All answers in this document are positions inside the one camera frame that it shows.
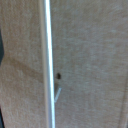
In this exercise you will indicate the brown drawer front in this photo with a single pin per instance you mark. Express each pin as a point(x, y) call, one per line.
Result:
point(90, 60)

